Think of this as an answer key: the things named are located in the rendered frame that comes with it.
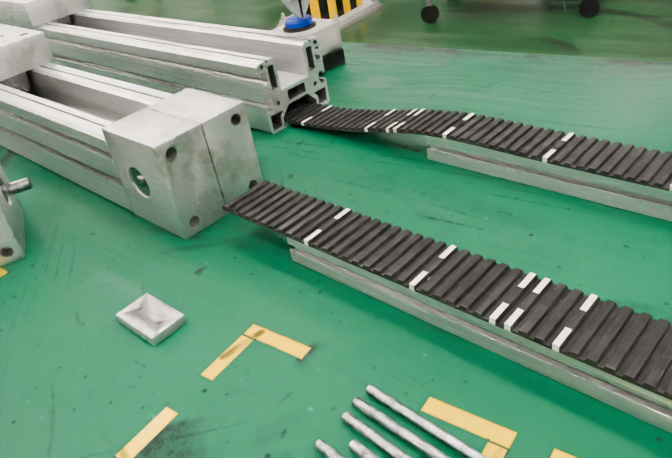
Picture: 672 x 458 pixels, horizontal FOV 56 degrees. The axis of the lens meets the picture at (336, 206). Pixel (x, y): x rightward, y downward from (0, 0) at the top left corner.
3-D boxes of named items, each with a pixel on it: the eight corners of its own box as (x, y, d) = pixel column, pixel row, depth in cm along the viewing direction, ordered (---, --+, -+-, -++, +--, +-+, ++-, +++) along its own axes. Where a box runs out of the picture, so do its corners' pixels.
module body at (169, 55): (330, 101, 79) (318, 35, 75) (272, 135, 74) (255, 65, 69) (51, 43, 130) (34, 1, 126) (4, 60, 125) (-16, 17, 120)
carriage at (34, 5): (97, 22, 113) (83, -16, 110) (39, 43, 107) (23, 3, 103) (57, 17, 123) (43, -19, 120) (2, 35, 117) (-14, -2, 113)
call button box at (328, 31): (346, 61, 91) (339, 18, 88) (299, 86, 86) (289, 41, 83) (307, 55, 96) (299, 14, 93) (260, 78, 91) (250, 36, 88)
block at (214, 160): (283, 178, 64) (263, 91, 59) (185, 240, 57) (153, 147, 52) (229, 159, 70) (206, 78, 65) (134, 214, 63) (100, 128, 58)
